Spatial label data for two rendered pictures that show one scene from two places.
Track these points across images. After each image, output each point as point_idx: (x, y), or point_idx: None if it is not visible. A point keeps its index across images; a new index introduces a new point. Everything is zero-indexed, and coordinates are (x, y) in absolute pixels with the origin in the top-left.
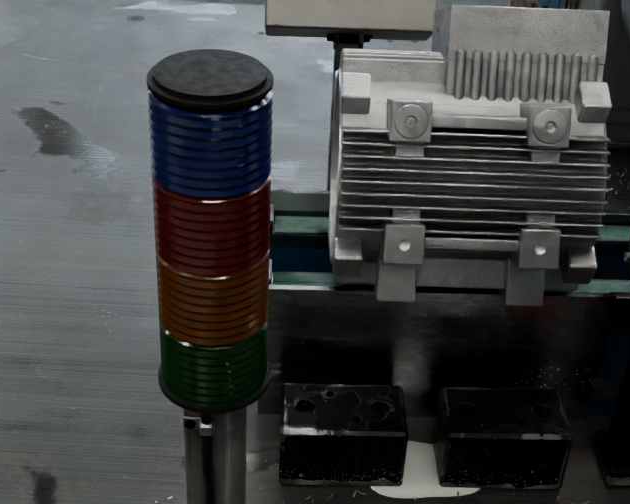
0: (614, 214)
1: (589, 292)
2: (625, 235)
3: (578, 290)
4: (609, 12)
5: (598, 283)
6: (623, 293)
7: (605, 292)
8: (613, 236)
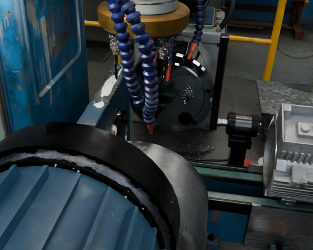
0: (235, 200)
1: (253, 175)
2: (231, 196)
3: (257, 176)
4: (281, 103)
5: (249, 178)
6: (244, 167)
7: (247, 174)
8: (236, 196)
